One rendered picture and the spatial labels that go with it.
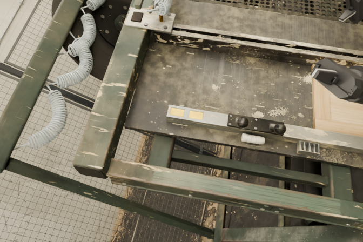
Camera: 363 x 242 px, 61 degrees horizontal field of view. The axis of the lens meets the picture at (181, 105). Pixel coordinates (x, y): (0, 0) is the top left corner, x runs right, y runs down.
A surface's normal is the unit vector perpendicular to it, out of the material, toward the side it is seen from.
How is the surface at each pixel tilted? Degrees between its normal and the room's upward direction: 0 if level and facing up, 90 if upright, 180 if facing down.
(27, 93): 90
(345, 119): 57
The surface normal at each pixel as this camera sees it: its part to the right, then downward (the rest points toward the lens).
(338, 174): 0.02, -0.49
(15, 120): 0.55, -0.33
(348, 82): -0.87, -0.13
